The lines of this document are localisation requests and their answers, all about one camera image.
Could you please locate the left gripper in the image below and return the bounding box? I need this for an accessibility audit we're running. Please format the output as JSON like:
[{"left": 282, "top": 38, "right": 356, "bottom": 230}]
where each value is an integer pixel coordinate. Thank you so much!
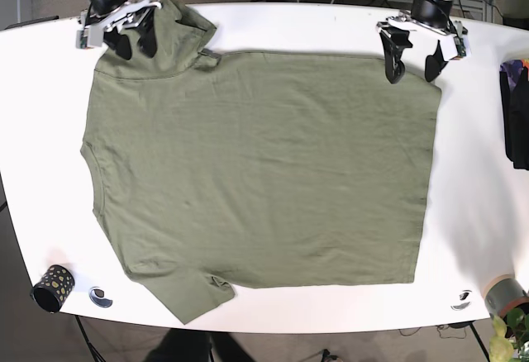
[{"left": 376, "top": 0, "right": 470, "bottom": 84}]

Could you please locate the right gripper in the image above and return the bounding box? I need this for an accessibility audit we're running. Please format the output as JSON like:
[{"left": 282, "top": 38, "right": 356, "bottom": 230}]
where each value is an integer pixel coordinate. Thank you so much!
[{"left": 76, "top": 0, "right": 161, "bottom": 60}]

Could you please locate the olive green T-shirt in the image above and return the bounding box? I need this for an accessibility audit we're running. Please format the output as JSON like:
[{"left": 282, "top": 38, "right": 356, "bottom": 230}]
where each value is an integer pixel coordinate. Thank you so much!
[{"left": 81, "top": 0, "right": 441, "bottom": 324}]

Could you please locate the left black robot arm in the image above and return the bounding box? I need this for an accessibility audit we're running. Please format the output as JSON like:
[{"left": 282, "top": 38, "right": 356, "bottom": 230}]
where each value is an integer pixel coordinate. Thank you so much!
[{"left": 377, "top": 0, "right": 471, "bottom": 84}]

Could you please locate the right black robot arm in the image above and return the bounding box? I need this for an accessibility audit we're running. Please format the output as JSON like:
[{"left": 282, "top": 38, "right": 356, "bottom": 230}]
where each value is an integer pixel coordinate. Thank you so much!
[{"left": 76, "top": 0, "right": 162, "bottom": 60}]

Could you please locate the right silver table grommet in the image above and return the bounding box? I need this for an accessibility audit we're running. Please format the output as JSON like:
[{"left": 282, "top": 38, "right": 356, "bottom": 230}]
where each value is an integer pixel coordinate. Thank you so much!
[{"left": 450, "top": 289, "right": 474, "bottom": 312}]

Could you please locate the silver table grommet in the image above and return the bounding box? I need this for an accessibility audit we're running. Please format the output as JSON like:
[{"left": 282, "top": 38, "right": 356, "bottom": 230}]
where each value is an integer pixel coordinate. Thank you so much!
[
  {"left": 88, "top": 287, "right": 113, "bottom": 308},
  {"left": 450, "top": 289, "right": 474, "bottom": 312}
]

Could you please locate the black gold-dotted cup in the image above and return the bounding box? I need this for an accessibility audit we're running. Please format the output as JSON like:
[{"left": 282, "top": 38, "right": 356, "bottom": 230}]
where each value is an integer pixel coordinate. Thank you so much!
[{"left": 31, "top": 264, "right": 75, "bottom": 313}]

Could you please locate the left silver table grommet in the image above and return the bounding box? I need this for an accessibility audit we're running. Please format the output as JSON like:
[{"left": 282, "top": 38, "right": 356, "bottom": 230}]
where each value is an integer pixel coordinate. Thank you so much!
[{"left": 88, "top": 287, "right": 113, "bottom": 308}]

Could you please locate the grey flower pot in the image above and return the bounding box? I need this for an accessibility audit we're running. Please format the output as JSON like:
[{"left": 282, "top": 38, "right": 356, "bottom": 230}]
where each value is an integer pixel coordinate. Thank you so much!
[{"left": 483, "top": 275, "right": 528, "bottom": 318}]

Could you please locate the green potted plant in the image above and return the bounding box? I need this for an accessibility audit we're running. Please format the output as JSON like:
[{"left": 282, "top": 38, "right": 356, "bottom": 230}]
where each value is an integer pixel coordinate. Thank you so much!
[{"left": 488, "top": 307, "right": 528, "bottom": 362}]

